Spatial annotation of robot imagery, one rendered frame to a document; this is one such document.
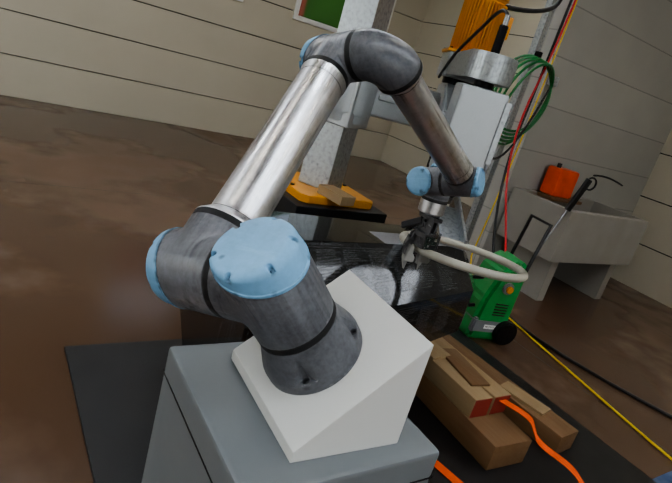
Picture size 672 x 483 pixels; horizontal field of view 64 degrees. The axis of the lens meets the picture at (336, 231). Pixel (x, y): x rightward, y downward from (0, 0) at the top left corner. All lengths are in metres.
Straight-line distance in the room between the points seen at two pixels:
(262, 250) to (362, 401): 0.30
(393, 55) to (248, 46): 7.16
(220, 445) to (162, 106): 7.34
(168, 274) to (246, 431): 0.30
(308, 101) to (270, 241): 0.42
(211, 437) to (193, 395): 0.10
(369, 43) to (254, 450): 0.85
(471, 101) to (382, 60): 1.31
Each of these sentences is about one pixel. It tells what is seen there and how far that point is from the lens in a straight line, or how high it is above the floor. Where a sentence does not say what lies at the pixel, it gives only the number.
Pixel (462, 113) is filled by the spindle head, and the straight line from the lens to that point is 2.50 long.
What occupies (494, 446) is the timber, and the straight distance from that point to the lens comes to 2.53.
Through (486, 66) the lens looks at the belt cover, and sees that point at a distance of 2.49.
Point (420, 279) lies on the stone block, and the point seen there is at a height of 0.69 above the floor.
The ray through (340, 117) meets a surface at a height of 1.19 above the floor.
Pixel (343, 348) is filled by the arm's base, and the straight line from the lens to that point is 0.94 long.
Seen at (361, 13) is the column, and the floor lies 1.72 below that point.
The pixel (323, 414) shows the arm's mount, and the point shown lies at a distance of 0.93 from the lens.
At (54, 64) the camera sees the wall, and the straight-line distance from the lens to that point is 7.81.
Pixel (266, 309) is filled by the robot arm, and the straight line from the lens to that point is 0.83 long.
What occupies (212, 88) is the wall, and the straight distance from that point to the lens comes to 8.24.
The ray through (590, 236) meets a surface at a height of 0.66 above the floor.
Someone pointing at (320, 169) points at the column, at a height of 0.89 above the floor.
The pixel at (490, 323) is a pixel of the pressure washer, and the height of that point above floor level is 0.14.
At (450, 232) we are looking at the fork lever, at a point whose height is 0.91.
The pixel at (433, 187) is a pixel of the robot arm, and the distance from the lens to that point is 1.67.
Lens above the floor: 1.46
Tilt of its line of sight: 17 degrees down
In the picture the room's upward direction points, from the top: 16 degrees clockwise
